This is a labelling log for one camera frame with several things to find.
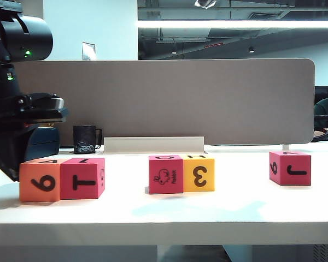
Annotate black mug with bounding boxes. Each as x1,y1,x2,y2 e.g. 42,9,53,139
72,125,103,155

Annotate red letter T foam block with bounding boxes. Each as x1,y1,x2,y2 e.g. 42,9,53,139
60,157,106,200

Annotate yellow number 3 foam block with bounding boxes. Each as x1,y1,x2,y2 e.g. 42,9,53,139
182,154,216,193

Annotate orange monkey foam block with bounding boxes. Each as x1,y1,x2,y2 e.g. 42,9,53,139
19,159,62,203

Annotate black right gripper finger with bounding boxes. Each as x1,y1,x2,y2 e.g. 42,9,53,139
195,0,217,9

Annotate dark blue case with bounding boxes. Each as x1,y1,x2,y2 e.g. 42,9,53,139
25,126,60,162

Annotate grey desk divider panel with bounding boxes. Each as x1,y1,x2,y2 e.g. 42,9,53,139
12,58,316,146

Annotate red rabbit foam block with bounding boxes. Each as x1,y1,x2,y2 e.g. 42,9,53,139
148,154,184,195

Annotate red letter J foam block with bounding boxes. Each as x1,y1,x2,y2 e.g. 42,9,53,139
268,151,312,187

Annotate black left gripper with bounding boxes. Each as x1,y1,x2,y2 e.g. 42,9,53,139
0,92,70,182

